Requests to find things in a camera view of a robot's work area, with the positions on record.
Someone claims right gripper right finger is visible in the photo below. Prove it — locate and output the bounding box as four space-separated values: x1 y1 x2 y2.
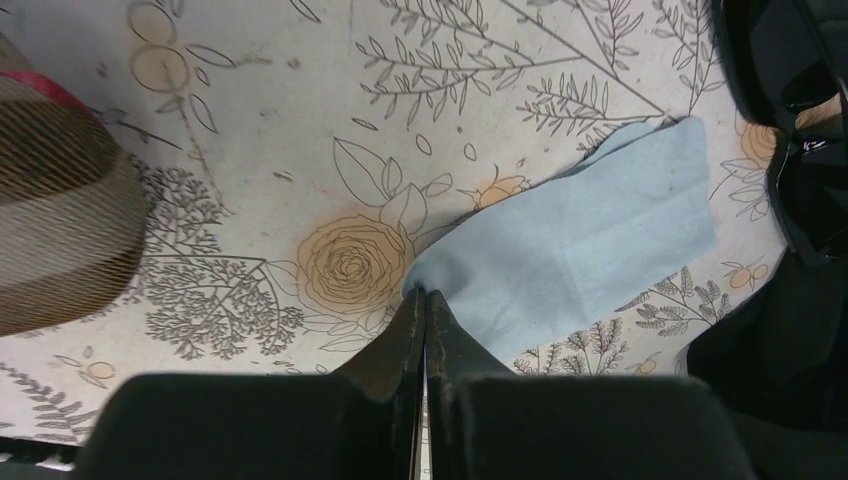
425 291 755 479

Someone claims plaid glasses case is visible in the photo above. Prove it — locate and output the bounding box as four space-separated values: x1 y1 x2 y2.
1 40 147 336

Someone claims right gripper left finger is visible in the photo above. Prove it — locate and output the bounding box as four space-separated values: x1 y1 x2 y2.
72 291 425 479

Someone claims blue cleaning cloth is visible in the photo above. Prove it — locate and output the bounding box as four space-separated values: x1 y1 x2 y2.
402 117 716 362

